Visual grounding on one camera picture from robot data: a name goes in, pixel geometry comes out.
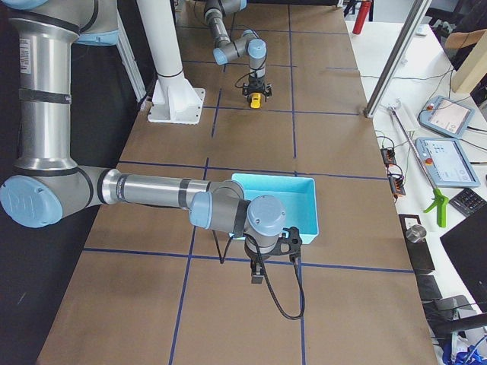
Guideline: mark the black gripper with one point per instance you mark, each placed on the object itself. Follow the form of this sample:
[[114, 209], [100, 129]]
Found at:
[[254, 255], [256, 82]]

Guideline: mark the yellow beetle toy car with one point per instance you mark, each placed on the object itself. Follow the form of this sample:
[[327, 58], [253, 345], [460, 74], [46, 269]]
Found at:
[[255, 100]]

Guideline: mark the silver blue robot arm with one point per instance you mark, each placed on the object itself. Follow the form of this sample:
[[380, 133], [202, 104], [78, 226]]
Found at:
[[51, 185], [226, 50]]

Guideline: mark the light blue plastic bin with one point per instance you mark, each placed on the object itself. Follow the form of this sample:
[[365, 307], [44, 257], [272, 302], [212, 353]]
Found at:
[[297, 194]]

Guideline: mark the red fire extinguisher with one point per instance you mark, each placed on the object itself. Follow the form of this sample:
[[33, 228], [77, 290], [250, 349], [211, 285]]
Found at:
[[363, 13]]

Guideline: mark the upper black orange connector box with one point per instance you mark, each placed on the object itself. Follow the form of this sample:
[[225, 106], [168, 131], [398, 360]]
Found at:
[[388, 156]]

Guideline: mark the black orange connector box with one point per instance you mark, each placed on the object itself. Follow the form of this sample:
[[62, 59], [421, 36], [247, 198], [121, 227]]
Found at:
[[396, 182], [388, 156]]

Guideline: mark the silver metal cylinder weight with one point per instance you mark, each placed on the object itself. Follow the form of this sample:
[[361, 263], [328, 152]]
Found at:
[[415, 234]]

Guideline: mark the black plate on table edge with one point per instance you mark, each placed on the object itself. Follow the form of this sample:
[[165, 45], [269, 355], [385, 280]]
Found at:
[[419, 254]]

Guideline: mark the lower black orange connector box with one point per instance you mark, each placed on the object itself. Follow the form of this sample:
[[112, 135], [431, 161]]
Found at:
[[396, 182]]

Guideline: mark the upper teach pendant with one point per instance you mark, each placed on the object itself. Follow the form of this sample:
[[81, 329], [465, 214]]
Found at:
[[445, 117]]

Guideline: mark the teach pendant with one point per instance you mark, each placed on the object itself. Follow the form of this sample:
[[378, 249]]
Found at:
[[446, 163], [445, 117]]

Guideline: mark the lower teach pendant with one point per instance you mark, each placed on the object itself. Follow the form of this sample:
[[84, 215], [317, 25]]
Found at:
[[446, 163]]

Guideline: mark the black laptop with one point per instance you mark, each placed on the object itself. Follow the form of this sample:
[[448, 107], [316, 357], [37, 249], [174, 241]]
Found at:
[[465, 245]]

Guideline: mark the black calculator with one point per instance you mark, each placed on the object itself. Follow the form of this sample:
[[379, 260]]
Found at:
[[467, 202]]

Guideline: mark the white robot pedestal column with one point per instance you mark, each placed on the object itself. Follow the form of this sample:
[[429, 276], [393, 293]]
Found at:
[[174, 99]]

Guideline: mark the aluminium frame post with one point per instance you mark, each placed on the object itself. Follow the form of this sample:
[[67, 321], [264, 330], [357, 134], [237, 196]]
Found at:
[[413, 20]]

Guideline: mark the green handled reacher grabber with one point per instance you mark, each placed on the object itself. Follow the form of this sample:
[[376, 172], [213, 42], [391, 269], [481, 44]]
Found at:
[[440, 201]]

